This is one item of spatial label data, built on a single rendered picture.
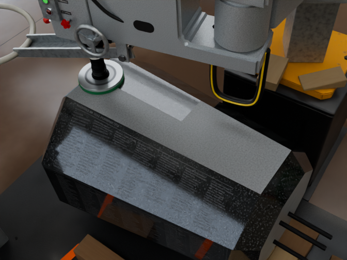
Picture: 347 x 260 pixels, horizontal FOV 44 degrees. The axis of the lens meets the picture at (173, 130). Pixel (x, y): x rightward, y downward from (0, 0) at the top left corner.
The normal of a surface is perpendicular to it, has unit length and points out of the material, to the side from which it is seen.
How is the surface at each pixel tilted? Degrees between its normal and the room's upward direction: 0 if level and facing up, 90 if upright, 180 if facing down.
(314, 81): 11
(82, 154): 45
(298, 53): 90
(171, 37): 90
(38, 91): 0
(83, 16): 90
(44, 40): 90
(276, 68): 0
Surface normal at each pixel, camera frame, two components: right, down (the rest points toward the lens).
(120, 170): -0.43, 0.01
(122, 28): -0.39, 0.72
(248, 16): 0.03, 0.77
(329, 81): -0.25, -0.61
